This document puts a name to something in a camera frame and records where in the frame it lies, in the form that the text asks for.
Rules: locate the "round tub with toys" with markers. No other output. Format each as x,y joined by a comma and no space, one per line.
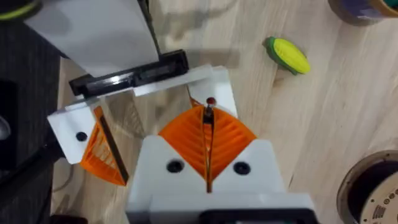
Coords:
363,9

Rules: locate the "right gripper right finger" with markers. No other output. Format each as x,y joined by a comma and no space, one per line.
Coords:
248,177

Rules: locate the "small red-headed screw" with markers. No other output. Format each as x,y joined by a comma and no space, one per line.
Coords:
210,109

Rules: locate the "round disc with holes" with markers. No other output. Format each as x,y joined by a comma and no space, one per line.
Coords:
373,189

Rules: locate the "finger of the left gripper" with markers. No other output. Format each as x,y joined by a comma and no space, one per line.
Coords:
93,149
219,90

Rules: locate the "yellow and green corn toy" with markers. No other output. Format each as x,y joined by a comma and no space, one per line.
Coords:
287,56

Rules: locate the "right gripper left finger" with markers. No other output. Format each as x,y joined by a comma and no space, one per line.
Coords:
155,174

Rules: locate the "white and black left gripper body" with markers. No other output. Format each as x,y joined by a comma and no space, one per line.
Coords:
102,34

